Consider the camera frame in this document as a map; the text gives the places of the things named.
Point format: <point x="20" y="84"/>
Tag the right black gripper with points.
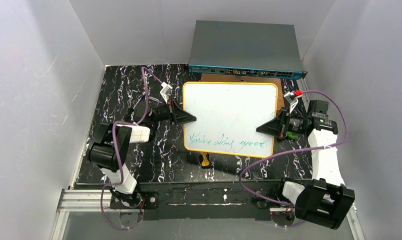
<point x="282" y="124"/>

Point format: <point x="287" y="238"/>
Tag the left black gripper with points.
<point x="171" y="112"/>

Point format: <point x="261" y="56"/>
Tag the yellow framed whiteboard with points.
<point x="227" y="116"/>

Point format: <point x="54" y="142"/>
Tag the yellow and black eraser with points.
<point x="205" y="162"/>

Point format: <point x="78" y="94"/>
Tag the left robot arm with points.
<point x="111" y="141"/>

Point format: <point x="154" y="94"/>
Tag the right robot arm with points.
<point x="325" y="200"/>

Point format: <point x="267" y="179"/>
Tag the black marble pattern mat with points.
<point x="165" y="159"/>

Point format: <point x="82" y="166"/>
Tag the brown wooden board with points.
<point x="206" y="77"/>

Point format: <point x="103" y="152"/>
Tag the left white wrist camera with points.
<point x="165" y="91"/>

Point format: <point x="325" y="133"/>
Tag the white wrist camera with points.
<point x="165" y="91"/>
<point x="292" y="97"/>

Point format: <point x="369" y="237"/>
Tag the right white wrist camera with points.
<point x="292" y="97"/>

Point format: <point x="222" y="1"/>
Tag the teal network switch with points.
<point x="264" y="50"/>

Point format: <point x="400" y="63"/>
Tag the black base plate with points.
<point x="204" y="200"/>

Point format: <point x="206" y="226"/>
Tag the aluminium frame rail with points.
<point x="90" y="200"/>

